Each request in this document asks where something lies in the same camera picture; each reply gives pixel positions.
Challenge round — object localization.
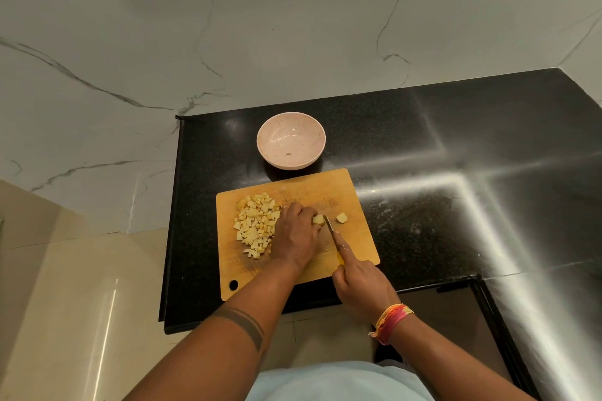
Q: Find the person's left hand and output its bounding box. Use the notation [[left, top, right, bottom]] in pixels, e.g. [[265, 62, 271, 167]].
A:
[[268, 201, 322, 271]]

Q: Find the person's right hand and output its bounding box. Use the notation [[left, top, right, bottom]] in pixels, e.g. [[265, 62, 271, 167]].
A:
[[332, 231, 402, 324]]

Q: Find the yellow handled kitchen knife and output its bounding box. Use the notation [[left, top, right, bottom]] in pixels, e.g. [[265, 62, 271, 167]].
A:
[[322, 214, 347, 268]]

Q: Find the pile of diced potato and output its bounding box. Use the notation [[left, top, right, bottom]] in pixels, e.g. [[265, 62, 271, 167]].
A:
[[233, 192, 283, 260]]

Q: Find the pink speckled bowl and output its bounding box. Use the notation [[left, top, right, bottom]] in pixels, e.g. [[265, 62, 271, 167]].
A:
[[256, 112, 327, 171]]

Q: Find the person's left forearm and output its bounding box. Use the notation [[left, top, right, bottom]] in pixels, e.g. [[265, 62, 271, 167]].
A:
[[124, 262, 302, 401]]

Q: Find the wooden cutting board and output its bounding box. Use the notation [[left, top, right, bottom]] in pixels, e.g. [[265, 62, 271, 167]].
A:
[[215, 168, 381, 302]]

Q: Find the red orange thread bracelet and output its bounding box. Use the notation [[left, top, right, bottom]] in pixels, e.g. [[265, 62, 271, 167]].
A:
[[367, 303, 415, 346]]

